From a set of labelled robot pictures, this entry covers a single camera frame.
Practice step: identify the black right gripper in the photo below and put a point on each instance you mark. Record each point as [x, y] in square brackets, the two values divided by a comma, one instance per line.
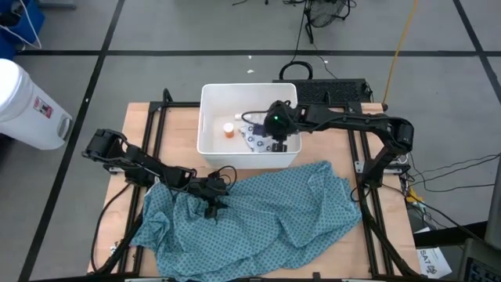
[289, 119]

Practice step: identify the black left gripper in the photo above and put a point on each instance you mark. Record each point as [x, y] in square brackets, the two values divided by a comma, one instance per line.
[207, 186]

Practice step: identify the white bag navy cross print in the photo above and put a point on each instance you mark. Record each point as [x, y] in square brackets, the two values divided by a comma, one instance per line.
[256, 144]

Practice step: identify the purple bandage roll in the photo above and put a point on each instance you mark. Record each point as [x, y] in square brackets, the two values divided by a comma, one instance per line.
[259, 129]

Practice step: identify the blue patterned hospital gown cloth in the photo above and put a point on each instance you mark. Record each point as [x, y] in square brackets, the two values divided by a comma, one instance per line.
[266, 219]

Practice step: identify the orange pill bottle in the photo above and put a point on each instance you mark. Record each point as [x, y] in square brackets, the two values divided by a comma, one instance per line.
[228, 130]

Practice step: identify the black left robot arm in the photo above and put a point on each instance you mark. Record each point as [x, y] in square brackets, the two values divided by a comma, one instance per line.
[137, 160]

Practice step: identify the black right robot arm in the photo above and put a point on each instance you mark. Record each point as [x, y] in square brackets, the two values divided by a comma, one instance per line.
[352, 119]

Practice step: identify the white mesh basket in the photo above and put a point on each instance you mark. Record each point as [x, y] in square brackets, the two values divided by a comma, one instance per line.
[219, 154]

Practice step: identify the blue plastic bin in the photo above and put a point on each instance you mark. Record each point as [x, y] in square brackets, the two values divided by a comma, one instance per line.
[27, 19]

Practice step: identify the clear tube with white cap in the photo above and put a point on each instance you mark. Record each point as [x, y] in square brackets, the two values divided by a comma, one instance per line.
[250, 116]

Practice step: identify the black keyboard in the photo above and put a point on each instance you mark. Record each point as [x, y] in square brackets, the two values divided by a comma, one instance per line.
[329, 92]

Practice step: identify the yellow plug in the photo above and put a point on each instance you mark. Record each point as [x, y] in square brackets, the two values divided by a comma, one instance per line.
[414, 197]

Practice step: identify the black floor bar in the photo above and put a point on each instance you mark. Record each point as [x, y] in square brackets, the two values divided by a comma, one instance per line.
[446, 237]

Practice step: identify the white printed paper sheet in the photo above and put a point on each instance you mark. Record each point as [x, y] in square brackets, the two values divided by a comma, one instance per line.
[432, 260]

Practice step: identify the white trash can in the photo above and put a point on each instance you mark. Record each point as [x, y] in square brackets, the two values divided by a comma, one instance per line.
[27, 109]

